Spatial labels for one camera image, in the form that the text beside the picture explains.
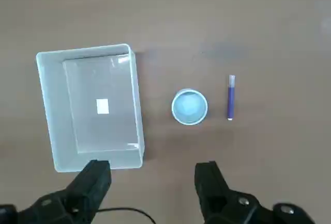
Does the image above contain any thin black cable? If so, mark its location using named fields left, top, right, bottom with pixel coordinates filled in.
left=98, top=207, right=156, bottom=224

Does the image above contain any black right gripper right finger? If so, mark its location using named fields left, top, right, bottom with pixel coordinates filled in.
left=194, top=160, right=316, bottom=224

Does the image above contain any purple marker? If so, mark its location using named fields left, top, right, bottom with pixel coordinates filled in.
left=227, top=74, right=236, bottom=121

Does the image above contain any white paper label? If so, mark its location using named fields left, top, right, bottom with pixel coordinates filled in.
left=96, top=98, right=109, bottom=115

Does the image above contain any clear plastic box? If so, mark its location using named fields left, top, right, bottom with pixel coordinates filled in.
left=35, top=43, right=144, bottom=173

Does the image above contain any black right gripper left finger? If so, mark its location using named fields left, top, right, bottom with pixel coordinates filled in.
left=0, top=159, right=112, bottom=224

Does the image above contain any blue pencil holder cup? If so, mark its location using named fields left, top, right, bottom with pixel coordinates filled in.
left=171, top=88, right=208, bottom=125

